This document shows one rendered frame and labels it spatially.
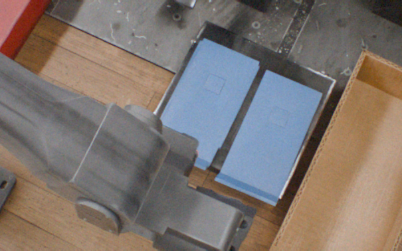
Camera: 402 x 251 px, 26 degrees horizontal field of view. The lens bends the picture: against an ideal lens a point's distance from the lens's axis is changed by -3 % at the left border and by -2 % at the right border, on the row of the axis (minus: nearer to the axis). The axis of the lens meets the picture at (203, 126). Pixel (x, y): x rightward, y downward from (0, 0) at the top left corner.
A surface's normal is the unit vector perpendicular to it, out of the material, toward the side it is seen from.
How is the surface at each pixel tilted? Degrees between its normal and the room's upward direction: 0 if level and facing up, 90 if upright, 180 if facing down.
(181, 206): 0
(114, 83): 0
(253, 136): 0
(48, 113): 29
